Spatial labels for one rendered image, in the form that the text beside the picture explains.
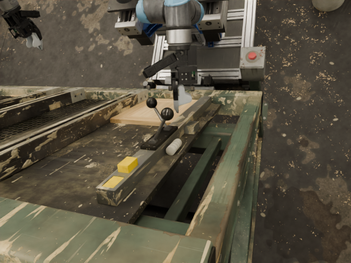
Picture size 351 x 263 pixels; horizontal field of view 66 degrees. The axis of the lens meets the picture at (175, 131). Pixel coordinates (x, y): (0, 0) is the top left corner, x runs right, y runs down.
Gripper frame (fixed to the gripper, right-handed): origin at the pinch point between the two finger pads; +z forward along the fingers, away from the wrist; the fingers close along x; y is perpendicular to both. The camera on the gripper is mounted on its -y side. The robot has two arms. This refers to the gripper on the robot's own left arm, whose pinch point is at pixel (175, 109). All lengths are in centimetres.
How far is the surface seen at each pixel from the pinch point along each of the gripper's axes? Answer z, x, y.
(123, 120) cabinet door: 10.5, 25.6, -22.7
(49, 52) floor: -12, 240, -143
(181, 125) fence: 8.2, 7.6, 1.9
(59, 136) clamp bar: 7.8, -0.2, -39.7
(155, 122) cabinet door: 10.8, 20.5, -8.7
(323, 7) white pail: -39, 155, 123
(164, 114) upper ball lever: -2.3, -13.6, -2.9
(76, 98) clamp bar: 10, 73, -59
